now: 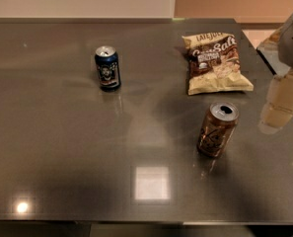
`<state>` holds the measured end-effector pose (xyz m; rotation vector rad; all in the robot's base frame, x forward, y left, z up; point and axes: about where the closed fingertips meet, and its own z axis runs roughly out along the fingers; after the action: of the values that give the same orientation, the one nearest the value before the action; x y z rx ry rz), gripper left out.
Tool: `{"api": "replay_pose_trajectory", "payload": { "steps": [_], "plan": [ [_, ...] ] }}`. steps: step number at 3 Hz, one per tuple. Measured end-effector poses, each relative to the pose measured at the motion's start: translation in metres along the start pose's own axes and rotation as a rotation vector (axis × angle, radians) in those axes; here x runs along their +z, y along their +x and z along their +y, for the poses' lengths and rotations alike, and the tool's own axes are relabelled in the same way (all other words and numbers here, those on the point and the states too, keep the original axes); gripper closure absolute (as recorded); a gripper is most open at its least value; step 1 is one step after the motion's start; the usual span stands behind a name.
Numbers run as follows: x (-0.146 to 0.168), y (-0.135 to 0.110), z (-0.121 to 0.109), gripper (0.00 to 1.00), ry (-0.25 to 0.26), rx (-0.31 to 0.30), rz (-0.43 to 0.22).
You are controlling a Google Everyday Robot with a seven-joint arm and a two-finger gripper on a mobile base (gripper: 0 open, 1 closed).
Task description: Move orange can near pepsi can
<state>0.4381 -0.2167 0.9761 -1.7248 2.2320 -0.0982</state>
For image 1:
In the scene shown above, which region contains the orange soda can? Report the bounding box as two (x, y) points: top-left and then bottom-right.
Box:
(196, 102), (239, 158)

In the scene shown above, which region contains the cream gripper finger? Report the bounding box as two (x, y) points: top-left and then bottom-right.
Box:
(258, 68), (293, 134)

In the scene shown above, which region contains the blue pepsi can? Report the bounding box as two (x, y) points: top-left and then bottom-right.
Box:
(95, 45), (121, 91)

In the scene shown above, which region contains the cream chips bag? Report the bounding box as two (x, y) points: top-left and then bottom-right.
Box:
(183, 33), (254, 96)

